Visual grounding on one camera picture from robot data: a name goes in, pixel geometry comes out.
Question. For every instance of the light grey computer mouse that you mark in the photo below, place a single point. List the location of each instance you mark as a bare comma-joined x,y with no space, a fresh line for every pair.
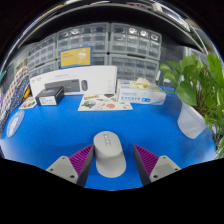
109,156

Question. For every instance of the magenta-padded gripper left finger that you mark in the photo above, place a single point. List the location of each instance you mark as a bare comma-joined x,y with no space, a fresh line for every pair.
63,166

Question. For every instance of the navy dotted cloth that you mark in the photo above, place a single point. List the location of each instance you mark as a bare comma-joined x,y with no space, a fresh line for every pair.
13,105

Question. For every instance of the long white keyboard box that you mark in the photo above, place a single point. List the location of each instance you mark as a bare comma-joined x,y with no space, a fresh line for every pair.
100,78

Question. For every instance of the yellow and blue box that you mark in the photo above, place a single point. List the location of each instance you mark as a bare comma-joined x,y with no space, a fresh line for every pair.
76,57

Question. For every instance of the white ribbed plant pot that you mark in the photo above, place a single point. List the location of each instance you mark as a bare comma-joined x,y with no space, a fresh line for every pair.
190,123

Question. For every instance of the white and blue glove box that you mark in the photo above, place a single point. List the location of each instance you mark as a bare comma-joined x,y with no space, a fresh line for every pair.
140,95

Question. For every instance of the small black box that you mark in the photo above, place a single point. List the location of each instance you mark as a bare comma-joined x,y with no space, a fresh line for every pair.
49,97

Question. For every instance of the grey wall shelf unit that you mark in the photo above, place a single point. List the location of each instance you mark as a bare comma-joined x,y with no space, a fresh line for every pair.
100,15

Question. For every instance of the green leafy plant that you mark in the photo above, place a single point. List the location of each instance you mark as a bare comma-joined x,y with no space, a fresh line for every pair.
188,86

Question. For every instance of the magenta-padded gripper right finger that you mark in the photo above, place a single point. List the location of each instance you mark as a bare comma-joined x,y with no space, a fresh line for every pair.
163,166

